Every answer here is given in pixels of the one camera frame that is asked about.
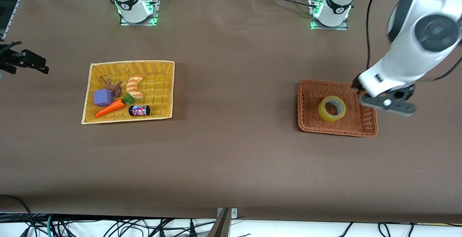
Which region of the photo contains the metal table edge bracket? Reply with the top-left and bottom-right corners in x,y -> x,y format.
208,207 -> 238,237

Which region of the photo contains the purple foam cube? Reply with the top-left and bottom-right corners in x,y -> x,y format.
93,89 -> 113,108

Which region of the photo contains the brown wicker basket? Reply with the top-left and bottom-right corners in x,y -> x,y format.
298,79 -> 378,138

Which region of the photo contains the black arm-hung cable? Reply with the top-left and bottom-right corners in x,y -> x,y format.
366,0 -> 462,83

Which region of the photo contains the toy croissant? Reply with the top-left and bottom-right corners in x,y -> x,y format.
126,75 -> 144,99

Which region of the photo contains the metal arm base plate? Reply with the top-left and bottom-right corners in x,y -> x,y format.
310,0 -> 349,31
119,0 -> 159,26

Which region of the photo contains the orange toy carrot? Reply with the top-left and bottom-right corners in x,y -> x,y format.
95,94 -> 136,118

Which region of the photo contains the yellow wicker tray basket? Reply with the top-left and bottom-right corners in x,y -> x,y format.
81,60 -> 176,125

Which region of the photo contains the black pink small can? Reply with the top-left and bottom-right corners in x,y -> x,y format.
128,105 -> 151,117

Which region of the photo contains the yellow packing tape roll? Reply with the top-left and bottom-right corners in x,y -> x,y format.
317,95 -> 347,123

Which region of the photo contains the brown toy root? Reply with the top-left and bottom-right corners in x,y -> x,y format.
101,77 -> 123,98

